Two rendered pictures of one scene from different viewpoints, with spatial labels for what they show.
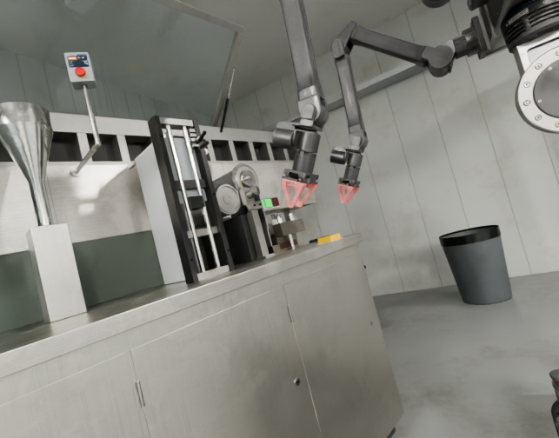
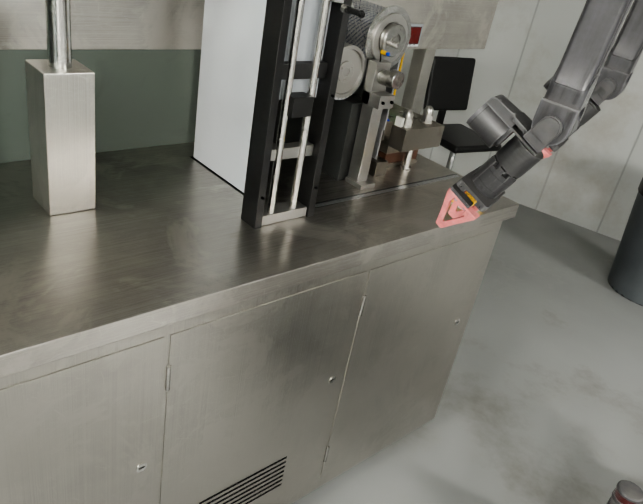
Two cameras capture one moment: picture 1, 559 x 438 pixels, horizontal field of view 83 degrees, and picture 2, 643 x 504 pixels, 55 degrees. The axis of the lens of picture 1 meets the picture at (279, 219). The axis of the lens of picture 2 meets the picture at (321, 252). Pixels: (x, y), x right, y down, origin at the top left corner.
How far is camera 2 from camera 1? 0.56 m
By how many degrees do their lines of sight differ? 32
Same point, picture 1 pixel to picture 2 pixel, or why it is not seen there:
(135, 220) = (174, 26)
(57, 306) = (62, 195)
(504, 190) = not seen: outside the picture
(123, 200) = not seen: outside the picture
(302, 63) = (589, 41)
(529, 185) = not seen: outside the picture
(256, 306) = (326, 295)
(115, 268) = (124, 103)
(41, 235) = (56, 89)
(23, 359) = (74, 346)
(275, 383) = (307, 379)
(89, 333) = (140, 324)
